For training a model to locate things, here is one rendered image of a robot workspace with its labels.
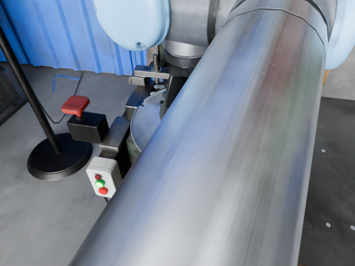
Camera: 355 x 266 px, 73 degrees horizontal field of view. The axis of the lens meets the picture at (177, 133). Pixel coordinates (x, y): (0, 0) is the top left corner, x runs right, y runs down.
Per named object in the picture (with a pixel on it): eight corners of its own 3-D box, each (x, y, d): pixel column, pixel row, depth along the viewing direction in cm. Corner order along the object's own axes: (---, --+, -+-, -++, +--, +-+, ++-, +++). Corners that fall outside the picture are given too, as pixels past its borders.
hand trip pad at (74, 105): (86, 132, 69) (78, 111, 64) (67, 129, 70) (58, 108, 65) (96, 116, 74) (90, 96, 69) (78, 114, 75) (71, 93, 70)
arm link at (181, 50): (212, 32, 32) (151, 27, 33) (208, 64, 35) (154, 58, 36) (217, 13, 37) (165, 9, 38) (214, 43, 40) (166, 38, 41)
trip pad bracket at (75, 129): (110, 168, 80) (96, 124, 67) (83, 163, 82) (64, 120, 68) (117, 154, 85) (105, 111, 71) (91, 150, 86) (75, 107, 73)
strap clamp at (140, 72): (176, 89, 81) (176, 61, 74) (129, 84, 84) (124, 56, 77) (179, 80, 86) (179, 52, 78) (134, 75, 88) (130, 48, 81)
